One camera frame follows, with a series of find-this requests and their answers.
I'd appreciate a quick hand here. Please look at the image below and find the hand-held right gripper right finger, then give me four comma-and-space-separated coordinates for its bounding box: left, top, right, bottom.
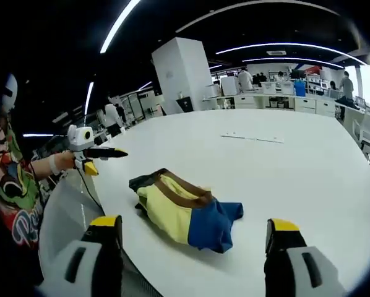
264, 218, 348, 297

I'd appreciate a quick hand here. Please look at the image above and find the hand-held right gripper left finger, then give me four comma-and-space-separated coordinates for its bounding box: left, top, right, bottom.
38, 215, 124, 297

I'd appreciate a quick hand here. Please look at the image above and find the yellow blue grey garment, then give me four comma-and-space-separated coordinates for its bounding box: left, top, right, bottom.
129, 168, 244, 254

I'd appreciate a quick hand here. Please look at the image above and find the white template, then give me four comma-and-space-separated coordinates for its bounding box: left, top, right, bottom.
220, 132, 285, 145

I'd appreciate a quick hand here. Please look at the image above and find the person's left hand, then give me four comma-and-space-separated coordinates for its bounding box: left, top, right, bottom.
53, 150, 77, 171

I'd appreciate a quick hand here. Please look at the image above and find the short ceiling light strip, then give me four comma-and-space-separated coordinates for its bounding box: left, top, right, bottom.
85, 82, 95, 116

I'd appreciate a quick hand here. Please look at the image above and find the white worn device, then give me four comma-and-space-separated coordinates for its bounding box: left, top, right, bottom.
1, 74, 19, 114

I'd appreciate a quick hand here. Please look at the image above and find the black floor bin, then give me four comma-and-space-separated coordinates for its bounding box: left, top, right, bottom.
177, 96, 194, 114

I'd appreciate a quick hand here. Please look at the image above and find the white square pillar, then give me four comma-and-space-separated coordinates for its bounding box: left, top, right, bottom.
150, 37, 212, 115

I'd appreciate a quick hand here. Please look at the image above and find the curved ceiling light strip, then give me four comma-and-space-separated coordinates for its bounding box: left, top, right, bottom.
100, 0, 142, 54

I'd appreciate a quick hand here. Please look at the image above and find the white office chair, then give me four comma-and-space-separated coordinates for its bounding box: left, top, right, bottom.
353, 110, 370, 152

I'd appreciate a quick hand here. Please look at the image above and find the white counter with drawers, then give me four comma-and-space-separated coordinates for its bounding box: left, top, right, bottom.
203, 89, 337, 117

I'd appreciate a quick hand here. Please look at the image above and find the blue storage bin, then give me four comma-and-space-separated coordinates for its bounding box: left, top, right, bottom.
293, 80, 306, 97

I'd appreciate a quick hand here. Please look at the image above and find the long arc ceiling light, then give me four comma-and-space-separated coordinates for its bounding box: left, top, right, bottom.
215, 42, 367, 66
243, 57, 343, 69

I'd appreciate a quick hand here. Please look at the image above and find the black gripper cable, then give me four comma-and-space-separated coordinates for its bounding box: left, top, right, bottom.
75, 166, 107, 217

